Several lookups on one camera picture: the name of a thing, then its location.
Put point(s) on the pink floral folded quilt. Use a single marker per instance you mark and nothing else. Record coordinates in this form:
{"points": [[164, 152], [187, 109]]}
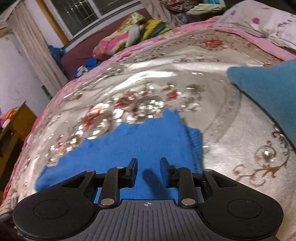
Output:
{"points": [[125, 36]]}

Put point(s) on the beige curtain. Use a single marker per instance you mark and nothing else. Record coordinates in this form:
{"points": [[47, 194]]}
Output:
{"points": [[36, 49]]}

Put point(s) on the teal folded garment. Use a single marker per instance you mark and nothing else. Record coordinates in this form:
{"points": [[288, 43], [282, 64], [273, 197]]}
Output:
{"points": [[273, 88]]}

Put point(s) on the dark floral bundle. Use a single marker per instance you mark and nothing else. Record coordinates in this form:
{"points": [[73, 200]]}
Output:
{"points": [[179, 6]]}

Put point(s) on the silver floral bedspread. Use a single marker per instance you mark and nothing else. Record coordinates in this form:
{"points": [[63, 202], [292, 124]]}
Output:
{"points": [[183, 70]]}

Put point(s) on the wooden bedside cabinet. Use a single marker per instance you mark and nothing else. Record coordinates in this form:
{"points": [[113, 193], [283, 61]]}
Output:
{"points": [[13, 135]]}

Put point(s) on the yellow green folded clothes stack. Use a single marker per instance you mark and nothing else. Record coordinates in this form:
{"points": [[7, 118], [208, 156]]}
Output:
{"points": [[153, 28]]}

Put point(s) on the white floral pillow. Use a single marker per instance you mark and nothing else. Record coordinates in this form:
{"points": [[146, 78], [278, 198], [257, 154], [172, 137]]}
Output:
{"points": [[262, 21]]}

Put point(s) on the maroon sofa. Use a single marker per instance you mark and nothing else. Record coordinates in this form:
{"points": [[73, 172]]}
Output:
{"points": [[78, 55]]}

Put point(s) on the blue crumpled cloth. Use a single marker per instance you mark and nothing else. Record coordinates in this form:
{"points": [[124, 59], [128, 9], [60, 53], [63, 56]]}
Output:
{"points": [[86, 67]]}

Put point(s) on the light green folded cloth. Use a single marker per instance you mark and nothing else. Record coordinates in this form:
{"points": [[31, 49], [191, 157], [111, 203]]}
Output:
{"points": [[206, 8]]}

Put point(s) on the window with bars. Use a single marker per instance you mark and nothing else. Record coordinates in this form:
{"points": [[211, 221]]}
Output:
{"points": [[76, 17]]}

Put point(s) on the blue striped knit sweater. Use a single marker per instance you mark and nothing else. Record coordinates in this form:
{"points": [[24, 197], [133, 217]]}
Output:
{"points": [[148, 142]]}

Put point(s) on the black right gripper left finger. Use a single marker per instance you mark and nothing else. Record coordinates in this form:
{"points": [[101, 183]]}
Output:
{"points": [[113, 181]]}

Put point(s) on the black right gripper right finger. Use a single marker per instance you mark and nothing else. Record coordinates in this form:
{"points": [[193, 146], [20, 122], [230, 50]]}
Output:
{"points": [[180, 178]]}

